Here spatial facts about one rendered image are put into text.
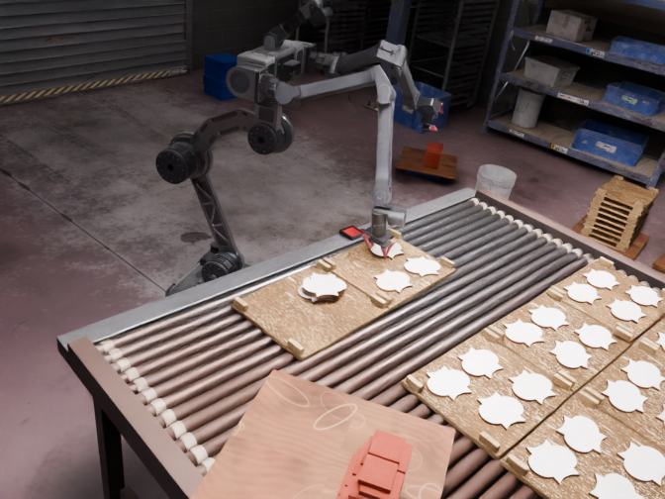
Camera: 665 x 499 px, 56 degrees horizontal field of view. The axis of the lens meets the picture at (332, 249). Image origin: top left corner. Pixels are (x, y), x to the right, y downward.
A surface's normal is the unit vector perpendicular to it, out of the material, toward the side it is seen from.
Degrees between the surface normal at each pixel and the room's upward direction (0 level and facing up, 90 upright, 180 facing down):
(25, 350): 0
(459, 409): 0
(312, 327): 0
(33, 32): 85
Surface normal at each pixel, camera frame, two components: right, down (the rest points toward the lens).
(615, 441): 0.12, -0.84
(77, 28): 0.75, 0.36
